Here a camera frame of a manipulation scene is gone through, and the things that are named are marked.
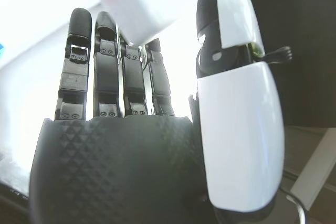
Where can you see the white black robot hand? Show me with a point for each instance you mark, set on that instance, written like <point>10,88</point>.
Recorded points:
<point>118,169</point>

